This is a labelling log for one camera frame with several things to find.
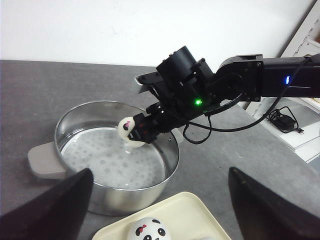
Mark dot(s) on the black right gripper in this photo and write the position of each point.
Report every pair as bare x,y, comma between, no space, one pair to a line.
181,85

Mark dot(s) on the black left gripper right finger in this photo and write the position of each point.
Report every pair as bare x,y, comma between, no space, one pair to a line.
264,215

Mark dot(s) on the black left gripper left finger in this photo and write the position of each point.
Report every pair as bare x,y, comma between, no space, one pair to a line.
57,214

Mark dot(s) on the panda bun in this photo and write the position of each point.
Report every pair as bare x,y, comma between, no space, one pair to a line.
125,126
148,228

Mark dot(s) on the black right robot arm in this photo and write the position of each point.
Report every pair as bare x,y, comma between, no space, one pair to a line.
248,78

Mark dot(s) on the white perforated steamer liner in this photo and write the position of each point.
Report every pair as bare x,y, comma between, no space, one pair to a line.
113,163

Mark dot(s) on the cream rectangular plastic tray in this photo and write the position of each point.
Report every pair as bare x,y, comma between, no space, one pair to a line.
184,214

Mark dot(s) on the white cardboard box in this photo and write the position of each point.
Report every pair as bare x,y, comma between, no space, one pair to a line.
306,145

